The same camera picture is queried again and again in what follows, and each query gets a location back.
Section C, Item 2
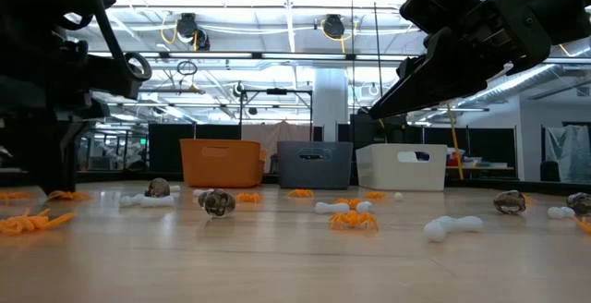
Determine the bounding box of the yellow hanging cable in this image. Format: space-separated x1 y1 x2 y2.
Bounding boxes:
445 102 464 180

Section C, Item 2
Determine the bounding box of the black metal frame stand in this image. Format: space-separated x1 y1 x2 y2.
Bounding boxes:
237 88 314 143

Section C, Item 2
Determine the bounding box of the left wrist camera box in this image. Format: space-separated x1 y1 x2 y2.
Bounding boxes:
87 51 153 102

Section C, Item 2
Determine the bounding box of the black chair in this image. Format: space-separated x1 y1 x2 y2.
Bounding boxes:
538 160 561 183

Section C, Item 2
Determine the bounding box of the black cable loop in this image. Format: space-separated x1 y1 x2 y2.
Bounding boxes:
176 60 199 77

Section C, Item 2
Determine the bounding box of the white plastic bin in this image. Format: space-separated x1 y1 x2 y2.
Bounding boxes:
355 143 449 192

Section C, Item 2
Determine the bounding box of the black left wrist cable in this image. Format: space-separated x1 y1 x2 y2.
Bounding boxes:
90 0 153 82

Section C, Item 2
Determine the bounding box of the black ceiling cable reel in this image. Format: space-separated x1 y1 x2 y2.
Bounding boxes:
175 12 212 53
321 13 346 41

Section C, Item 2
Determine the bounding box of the grey plastic bin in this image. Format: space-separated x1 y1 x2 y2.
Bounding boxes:
276 140 355 190

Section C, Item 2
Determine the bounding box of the black partition panel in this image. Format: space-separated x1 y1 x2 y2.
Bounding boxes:
148 123 242 174
422 126 518 170

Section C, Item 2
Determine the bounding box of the black equipment box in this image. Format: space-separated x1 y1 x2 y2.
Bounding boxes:
349 114 407 150

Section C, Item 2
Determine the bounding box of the black aluminium table frame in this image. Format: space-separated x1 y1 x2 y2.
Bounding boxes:
73 168 591 197

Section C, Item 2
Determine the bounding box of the red container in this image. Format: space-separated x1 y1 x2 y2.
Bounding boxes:
446 149 465 168

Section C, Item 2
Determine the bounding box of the orange plastic bin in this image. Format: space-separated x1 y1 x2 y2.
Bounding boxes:
179 138 268 189

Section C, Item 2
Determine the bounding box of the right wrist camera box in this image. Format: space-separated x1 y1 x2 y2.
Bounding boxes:
399 0 468 34

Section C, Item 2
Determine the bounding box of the pink hanging cloth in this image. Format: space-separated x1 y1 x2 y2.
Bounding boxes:
240 120 313 175

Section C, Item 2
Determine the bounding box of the black metal workcell frame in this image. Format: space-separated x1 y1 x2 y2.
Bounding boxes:
85 127 150 171

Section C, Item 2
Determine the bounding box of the cluttered side table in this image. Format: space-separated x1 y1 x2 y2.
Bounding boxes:
445 154 516 173

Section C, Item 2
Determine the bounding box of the white building column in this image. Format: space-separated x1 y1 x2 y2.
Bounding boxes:
313 67 350 143

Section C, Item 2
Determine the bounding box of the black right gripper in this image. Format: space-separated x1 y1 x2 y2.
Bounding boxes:
368 0 553 120

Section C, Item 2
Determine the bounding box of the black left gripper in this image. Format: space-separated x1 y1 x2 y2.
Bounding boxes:
0 39 101 196

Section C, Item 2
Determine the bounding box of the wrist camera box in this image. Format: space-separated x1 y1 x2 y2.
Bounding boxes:
399 0 468 34
87 51 153 102

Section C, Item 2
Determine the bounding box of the black hanging cable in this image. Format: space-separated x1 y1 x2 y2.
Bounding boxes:
370 0 388 143

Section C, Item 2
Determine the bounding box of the grey tarp cover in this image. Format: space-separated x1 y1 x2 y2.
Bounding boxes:
544 124 591 184

